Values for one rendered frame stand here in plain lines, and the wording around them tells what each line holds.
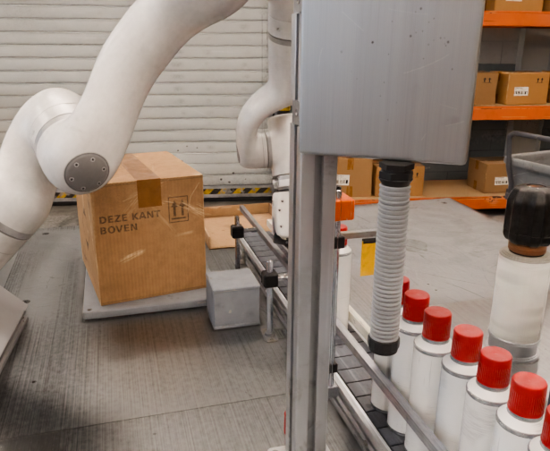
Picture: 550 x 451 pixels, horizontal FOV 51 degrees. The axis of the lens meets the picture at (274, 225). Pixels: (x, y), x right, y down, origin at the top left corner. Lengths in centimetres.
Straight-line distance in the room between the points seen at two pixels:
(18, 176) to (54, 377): 36
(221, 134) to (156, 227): 385
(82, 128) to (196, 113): 413
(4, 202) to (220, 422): 50
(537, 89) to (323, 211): 453
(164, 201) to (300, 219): 62
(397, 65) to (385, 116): 5
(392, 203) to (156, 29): 52
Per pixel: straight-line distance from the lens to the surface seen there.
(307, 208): 66
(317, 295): 72
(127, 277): 128
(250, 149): 120
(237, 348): 114
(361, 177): 467
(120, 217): 124
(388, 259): 60
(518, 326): 105
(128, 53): 96
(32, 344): 124
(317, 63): 59
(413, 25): 57
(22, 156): 107
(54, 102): 104
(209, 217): 191
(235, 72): 503
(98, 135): 95
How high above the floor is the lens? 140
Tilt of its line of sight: 18 degrees down
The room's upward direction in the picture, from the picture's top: straight up
